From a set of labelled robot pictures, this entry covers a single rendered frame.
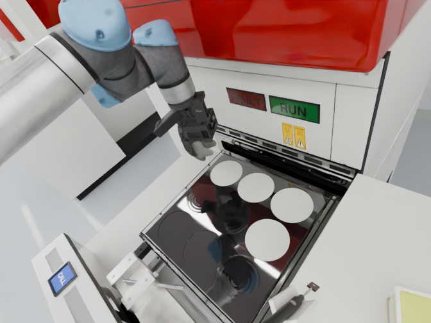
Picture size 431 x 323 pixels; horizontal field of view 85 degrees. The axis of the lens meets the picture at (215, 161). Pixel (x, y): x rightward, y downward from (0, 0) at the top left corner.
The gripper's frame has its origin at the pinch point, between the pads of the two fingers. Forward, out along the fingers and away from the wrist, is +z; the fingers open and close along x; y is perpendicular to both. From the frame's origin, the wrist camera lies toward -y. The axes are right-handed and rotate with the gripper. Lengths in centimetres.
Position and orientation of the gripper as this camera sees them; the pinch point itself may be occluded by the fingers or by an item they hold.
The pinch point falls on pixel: (201, 157)
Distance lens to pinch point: 68.7
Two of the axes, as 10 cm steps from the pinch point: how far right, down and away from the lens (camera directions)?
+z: 2.8, 6.8, 6.8
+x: 2.1, -7.4, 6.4
